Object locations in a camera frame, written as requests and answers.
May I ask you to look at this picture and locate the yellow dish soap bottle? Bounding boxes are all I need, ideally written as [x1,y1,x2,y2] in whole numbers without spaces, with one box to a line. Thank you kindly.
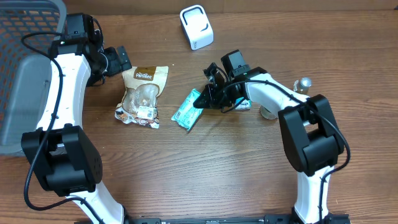
[293,77,312,95]

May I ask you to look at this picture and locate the teal white wet wipes pack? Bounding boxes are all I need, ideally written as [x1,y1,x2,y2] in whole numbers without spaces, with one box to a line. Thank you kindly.
[171,89,203,131]

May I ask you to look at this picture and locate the brown white snack packet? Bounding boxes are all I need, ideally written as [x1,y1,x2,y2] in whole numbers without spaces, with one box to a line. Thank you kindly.
[114,66,169,129]

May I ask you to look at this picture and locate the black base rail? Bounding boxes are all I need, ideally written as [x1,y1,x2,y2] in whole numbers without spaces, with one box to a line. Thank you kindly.
[126,215,299,224]

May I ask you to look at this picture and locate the grey plastic mesh basket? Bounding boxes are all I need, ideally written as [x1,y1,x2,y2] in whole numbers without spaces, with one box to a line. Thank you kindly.
[1,0,67,156]

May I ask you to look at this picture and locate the green lid white jar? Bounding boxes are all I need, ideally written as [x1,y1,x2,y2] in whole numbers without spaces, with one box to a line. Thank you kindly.
[260,106,278,120]

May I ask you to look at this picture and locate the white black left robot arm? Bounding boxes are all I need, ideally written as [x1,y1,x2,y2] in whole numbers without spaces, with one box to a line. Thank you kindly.
[21,33,130,223]

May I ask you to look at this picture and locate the teal snack packet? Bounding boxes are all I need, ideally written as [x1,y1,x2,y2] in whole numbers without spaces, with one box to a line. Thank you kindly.
[235,97,252,110]

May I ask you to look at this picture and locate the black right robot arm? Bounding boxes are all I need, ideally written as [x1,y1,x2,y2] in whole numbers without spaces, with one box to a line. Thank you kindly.
[193,63,350,223]

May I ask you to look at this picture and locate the white black barcode scanner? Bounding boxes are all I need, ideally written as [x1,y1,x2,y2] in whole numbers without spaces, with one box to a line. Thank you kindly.
[179,4,214,50]

